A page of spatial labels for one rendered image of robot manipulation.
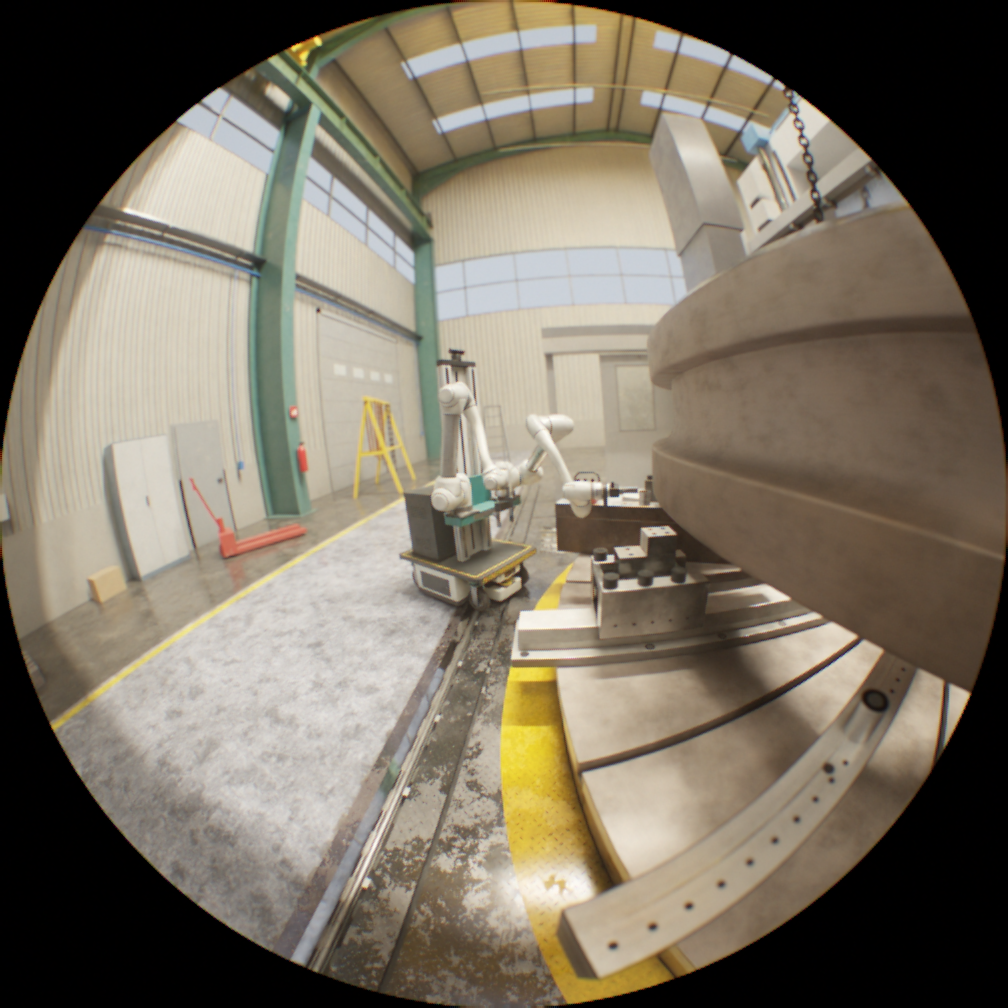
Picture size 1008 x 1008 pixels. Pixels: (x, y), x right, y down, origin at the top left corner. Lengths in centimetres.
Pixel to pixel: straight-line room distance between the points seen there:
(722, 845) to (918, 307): 97
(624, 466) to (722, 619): 413
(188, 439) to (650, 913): 713
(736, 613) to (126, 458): 645
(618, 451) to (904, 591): 499
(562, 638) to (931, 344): 156
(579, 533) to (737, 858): 231
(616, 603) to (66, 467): 635
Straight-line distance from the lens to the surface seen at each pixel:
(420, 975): 134
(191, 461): 697
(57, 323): 664
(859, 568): 88
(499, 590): 255
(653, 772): 119
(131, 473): 588
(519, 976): 130
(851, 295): 89
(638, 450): 555
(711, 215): 547
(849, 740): 93
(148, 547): 595
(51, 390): 632
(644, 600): 137
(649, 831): 109
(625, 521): 248
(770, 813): 75
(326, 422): 991
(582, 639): 152
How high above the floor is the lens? 130
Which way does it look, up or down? 13 degrees down
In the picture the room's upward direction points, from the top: 5 degrees counter-clockwise
